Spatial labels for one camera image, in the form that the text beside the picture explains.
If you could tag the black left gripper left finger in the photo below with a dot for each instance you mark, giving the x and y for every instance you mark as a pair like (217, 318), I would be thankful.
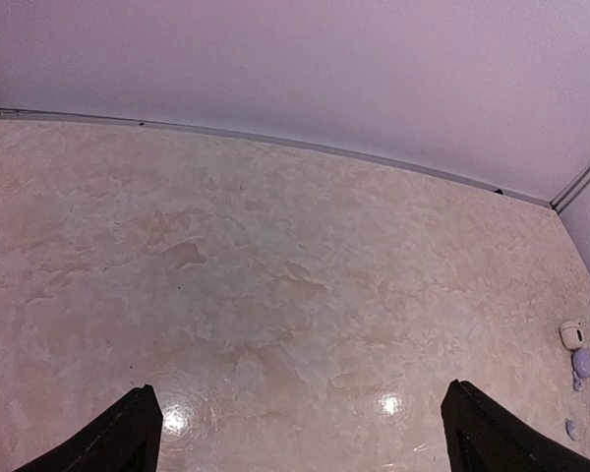
(125, 437)

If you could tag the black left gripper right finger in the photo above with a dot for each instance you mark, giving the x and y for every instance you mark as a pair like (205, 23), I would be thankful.
(481, 435)

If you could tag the white earbud charging case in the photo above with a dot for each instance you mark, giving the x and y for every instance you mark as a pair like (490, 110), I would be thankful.
(571, 335)

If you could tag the purple round earbud case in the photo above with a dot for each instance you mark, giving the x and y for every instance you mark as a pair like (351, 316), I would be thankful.
(580, 361)

